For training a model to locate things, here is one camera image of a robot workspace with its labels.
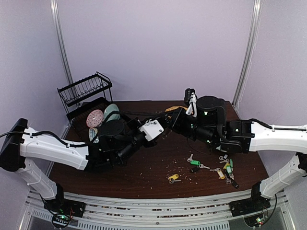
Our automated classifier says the blue patterned bowl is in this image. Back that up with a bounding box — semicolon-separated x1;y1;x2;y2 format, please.
88;127;99;143

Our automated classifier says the green key tag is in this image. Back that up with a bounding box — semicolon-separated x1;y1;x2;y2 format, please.
187;154;210;169
224;159;233;174

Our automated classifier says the right aluminium frame post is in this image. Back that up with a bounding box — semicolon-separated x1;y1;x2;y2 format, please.
232;0;263;111

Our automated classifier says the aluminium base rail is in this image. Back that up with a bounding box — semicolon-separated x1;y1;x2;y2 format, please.
17;190;298;230

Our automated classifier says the green ceramic bowl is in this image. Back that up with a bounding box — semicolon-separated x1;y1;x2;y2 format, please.
103;103;120;122

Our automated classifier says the black key tag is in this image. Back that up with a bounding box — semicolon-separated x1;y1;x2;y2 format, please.
190;167;199;173

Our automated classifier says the yellow dotted plate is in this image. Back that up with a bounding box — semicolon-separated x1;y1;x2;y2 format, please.
165;106;188;112

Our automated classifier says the pink patterned bowl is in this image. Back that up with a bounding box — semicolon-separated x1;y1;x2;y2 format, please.
86;109;104;128

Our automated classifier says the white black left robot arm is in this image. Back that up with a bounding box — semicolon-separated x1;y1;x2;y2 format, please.
0;118;166;219

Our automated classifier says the left aluminium frame post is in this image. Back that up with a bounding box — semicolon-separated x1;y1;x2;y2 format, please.
50;0;73;84

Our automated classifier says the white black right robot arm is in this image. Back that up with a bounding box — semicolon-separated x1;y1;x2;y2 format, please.
170;96;307;217

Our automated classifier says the yellow key tag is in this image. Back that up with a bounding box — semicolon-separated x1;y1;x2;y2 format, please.
168;174;181;184
210;168;225;180

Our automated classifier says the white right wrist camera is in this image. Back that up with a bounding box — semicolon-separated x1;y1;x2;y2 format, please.
184;88;197;117

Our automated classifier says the aluminium frame post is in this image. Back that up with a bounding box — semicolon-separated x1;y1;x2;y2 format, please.
232;0;263;111
50;0;73;84

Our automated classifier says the black wire dish rack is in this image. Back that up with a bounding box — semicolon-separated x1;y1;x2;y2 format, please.
57;71;113;141

